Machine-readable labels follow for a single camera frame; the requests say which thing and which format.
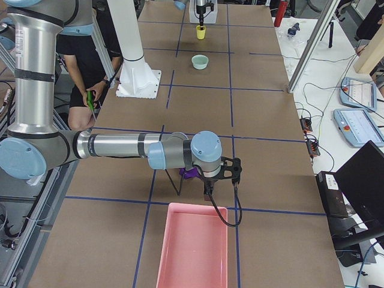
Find seated person in black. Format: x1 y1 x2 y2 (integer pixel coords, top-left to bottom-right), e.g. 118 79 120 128
56 9 122 131

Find blue black tool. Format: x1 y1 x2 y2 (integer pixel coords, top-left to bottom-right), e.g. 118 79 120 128
287 22 300 37

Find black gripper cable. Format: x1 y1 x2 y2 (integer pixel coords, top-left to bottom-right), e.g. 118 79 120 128
197 167 243 227

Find pink plastic tray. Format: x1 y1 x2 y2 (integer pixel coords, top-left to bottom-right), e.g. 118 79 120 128
156 203 228 287

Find black monitor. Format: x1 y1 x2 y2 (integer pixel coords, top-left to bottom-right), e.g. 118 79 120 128
335 141 383 226

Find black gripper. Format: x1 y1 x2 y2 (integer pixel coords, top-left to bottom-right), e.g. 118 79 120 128
204 157 242 200

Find mint green bowl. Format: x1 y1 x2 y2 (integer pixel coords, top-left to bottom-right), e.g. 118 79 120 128
191 55 209 70

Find lower teach pendant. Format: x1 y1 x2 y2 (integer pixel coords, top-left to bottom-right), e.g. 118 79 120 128
333 108 383 148

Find translucent plastic bin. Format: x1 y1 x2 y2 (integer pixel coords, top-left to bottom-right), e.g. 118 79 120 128
189 0 218 24

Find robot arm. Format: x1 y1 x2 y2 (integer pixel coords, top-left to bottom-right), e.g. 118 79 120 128
173 0 217 26

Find green handled screwdriver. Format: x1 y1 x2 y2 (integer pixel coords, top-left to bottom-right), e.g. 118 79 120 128
87 91 96 120

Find yellow plastic cup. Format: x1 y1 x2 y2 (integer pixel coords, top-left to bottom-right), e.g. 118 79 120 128
196 25 206 40

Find red bottle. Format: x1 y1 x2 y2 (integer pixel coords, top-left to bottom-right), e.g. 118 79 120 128
274 0 288 28

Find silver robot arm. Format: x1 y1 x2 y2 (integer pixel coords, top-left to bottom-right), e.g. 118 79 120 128
1 1 242 201

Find teach pendant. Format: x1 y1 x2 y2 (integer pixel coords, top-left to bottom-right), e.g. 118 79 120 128
333 108 383 148
340 77 377 112

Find orange connector module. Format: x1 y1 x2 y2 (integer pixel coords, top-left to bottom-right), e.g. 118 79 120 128
306 139 320 158
300 118 313 134

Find aluminium frame post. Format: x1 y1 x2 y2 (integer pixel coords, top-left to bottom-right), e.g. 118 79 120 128
287 0 339 94

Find wooden beam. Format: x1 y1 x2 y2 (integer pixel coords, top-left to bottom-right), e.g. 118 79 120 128
354 31 383 74

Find purple microfiber cloth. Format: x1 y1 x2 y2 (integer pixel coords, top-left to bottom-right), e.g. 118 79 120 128
179 167 199 179

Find upper teach pendant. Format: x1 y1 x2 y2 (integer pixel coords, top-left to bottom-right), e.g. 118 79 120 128
340 77 377 112

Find aluminium side frame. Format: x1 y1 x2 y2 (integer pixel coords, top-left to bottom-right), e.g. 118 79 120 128
1 162 77 287

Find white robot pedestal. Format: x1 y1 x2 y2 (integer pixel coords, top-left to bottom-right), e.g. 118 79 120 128
108 0 161 99

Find black computer box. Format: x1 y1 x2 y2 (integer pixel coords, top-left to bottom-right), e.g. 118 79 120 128
316 171 349 218

